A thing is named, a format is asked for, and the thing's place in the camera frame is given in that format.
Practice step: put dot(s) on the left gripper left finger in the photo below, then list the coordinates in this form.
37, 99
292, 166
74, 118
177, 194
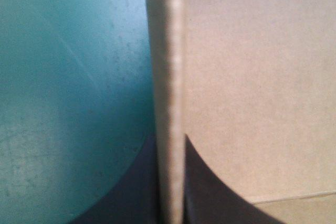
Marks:
131, 195

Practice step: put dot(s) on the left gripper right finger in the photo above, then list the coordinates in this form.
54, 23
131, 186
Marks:
207, 195

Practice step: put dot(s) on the brown cardboard box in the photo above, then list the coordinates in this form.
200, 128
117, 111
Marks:
249, 77

